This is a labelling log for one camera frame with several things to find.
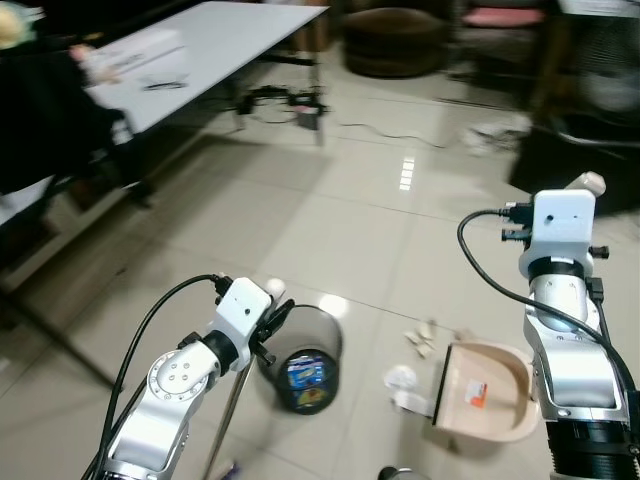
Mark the round brown ottoman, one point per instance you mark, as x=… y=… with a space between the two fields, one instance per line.
x=397 y=42

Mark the black robot foot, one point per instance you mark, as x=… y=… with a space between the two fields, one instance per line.
x=403 y=473

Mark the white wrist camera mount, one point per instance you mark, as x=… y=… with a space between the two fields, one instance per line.
x=562 y=228
x=240 y=308

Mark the grey round fan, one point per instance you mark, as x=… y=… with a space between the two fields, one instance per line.
x=610 y=70

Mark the black box furniture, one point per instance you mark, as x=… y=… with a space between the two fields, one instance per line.
x=570 y=165

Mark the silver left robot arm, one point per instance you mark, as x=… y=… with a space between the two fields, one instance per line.
x=175 y=385

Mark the black mesh trash bin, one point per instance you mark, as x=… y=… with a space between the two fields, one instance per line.
x=300 y=370

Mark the chair with pink seat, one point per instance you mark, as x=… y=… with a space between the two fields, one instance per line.
x=503 y=17

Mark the white crumpled cloth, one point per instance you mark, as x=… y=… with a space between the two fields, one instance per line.
x=495 y=135

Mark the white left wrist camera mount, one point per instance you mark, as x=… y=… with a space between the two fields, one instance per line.
x=240 y=308

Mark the metal pole broom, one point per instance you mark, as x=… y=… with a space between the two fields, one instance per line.
x=228 y=420

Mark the small black flat item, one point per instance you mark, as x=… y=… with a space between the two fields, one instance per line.
x=165 y=83

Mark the white table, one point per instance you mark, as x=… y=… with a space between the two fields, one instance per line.
x=230 y=50

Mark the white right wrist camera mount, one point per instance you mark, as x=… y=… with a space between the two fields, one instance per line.
x=562 y=228

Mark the person in black clothes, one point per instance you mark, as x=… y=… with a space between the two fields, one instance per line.
x=50 y=110

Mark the white box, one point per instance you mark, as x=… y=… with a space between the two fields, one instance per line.
x=145 y=52

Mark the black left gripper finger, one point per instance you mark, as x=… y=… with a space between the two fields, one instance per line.
x=280 y=318

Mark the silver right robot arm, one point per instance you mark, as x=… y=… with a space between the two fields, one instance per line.
x=580 y=370

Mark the beige paper scraps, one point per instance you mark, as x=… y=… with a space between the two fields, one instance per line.
x=422 y=338

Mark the crumpled white paper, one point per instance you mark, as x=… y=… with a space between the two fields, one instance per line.
x=403 y=380

